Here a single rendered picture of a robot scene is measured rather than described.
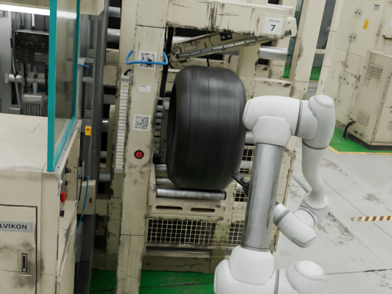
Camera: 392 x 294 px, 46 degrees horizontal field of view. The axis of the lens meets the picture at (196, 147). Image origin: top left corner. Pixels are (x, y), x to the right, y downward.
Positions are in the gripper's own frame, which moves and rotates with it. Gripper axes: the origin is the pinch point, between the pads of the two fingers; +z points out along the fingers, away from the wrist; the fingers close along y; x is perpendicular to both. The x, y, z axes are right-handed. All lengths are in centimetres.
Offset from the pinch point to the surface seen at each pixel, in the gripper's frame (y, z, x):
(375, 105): 222, 41, 399
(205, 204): 19.4, 7.4, -10.6
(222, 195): 16.2, 4.7, -2.0
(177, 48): -13, 74, 27
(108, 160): 76, 90, -3
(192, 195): 16.8, 14.0, -13.1
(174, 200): 20.7, 18.8, -19.9
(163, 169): 31, 41, -6
